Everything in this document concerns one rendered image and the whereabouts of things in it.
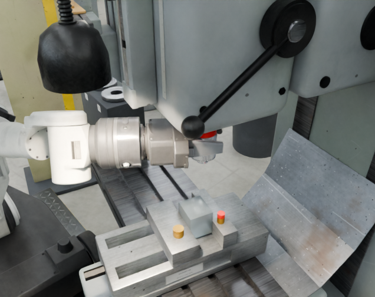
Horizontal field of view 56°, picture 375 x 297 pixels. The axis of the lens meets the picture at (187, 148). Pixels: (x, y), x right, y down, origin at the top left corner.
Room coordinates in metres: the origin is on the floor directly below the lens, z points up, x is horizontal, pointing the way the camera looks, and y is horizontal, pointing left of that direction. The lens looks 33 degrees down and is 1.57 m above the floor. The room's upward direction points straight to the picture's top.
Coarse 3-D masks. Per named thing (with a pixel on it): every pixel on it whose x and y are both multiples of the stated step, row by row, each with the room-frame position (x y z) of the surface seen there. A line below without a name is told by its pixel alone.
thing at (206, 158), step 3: (216, 135) 0.52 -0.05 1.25; (198, 138) 0.51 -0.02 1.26; (201, 138) 0.51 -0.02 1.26; (204, 138) 0.51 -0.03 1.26; (207, 138) 0.51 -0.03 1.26; (210, 138) 0.51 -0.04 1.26; (213, 138) 0.51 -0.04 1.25; (201, 156) 0.51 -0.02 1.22; (204, 156) 0.51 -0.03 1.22; (207, 156) 0.51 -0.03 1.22; (210, 156) 0.51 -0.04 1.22; (213, 156) 0.52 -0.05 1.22; (195, 159) 0.51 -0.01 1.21; (198, 159) 0.51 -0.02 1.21; (201, 159) 0.51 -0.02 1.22; (204, 159) 0.51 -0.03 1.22; (207, 159) 0.51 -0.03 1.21; (210, 159) 0.51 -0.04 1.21; (204, 162) 0.51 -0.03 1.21
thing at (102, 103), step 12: (108, 84) 1.04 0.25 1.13; (120, 84) 1.07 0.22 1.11; (84, 96) 1.05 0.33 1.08; (96, 96) 0.98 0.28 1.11; (108, 96) 0.96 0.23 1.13; (120, 96) 0.96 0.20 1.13; (84, 108) 1.07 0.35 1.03; (96, 108) 0.97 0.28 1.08; (108, 108) 0.91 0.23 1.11; (120, 108) 0.92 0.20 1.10; (132, 108) 0.95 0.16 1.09; (96, 120) 0.99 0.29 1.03; (144, 120) 0.97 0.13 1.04
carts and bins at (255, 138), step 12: (252, 120) 2.25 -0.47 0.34; (264, 120) 2.23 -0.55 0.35; (276, 120) 2.24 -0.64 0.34; (240, 132) 2.31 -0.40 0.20; (252, 132) 2.25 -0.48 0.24; (264, 132) 2.23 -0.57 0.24; (240, 144) 2.31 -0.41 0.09; (252, 144) 2.25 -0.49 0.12; (264, 144) 2.24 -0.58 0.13; (252, 156) 2.26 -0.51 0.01; (264, 156) 2.25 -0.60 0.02
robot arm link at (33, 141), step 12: (24, 120) 0.54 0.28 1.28; (36, 120) 0.52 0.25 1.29; (48, 120) 0.50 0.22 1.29; (60, 120) 0.50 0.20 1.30; (72, 120) 0.50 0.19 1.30; (84, 120) 0.52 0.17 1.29; (24, 132) 0.53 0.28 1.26; (36, 132) 0.53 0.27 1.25; (24, 144) 0.52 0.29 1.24; (36, 144) 0.54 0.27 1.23; (48, 144) 0.55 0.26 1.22; (36, 156) 0.53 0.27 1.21; (48, 156) 0.54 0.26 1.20
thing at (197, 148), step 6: (192, 144) 0.49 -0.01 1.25; (198, 144) 0.50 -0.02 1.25; (204, 144) 0.50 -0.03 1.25; (210, 144) 0.50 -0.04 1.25; (216, 144) 0.50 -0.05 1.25; (222, 144) 0.50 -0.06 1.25; (192, 150) 0.49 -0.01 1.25; (198, 150) 0.50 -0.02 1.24; (204, 150) 0.50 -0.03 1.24; (210, 150) 0.50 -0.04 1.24; (216, 150) 0.50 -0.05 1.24; (222, 150) 0.50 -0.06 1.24; (192, 156) 0.49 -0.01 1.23; (198, 156) 0.50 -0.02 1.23
